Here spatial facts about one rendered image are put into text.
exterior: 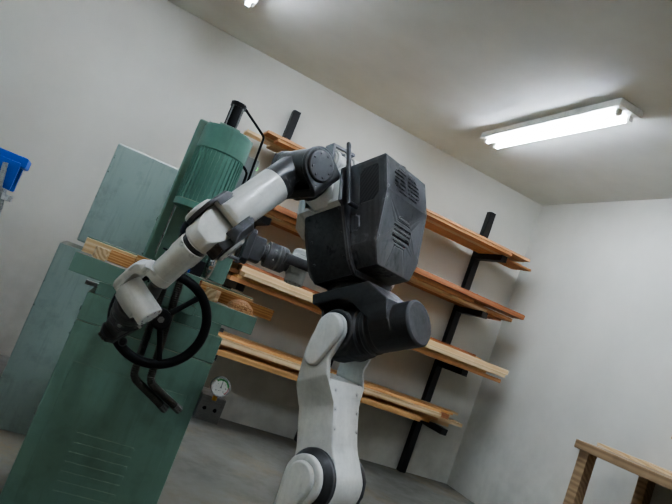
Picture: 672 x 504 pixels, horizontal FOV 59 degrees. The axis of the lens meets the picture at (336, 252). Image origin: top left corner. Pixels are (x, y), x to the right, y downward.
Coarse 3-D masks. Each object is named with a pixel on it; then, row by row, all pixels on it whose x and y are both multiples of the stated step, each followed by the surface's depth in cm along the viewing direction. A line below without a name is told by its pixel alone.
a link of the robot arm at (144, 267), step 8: (136, 264) 139; (144, 264) 139; (152, 264) 139; (128, 272) 140; (136, 272) 139; (144, 272) 139; (152, 272) 138; (120, 280) 141; (128, 280) 141; (152, 280) 138; (160, 280) 138
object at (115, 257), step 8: (112, 256) 199; (120, 256) 200; (128, 256) 200; (120, 264) 200; (128, 264) 200; (224, 296) 210; (232, 296) 211; (256, 304) 214; (256, 312) 214; (264, 312) 215; (272, 312) 216
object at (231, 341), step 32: (288, 128) 459; (256, 224) 442; (288, 224) 423; (448, 224) 464; (480, 256) 522; (512, 256) 498; (256, 288) 408; (288, 288) 421; (448, 288) 470; (224, 352) 401; (256, 352) 411; (448, 352) 462; (416, 416) 460; (448, 416) 488
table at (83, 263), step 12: (84, 252) 195; (72, 264) 181; (84, 264) 182; (96, 264) 183; (108, 264) 184; (96, 276) 183; (108, 276) 184; (168, 300) 180; (192, 312) 182; (216, 312) 194; (228, 312) 195; (240, 312) 197; (228, 324) 195; (240, 324) 197; (252, 324) 198
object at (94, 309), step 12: (96, 288) 201; (84, 300) 182; (96, 300) 183; (108, 300) 184; (84, 312) 182; (96, 312) 183; (96, 324) 183; (144, 324) 187; (180, 324) 191; (132, 336) 186; (156, 336) 188; (168, 336) 189; (180, 336) 191; (192, 336) 192; (216, 336) 194; (168, 348) 190; (180, 348) 191; (204, 348) 193; (216, 348) 194; (204, 360) 193
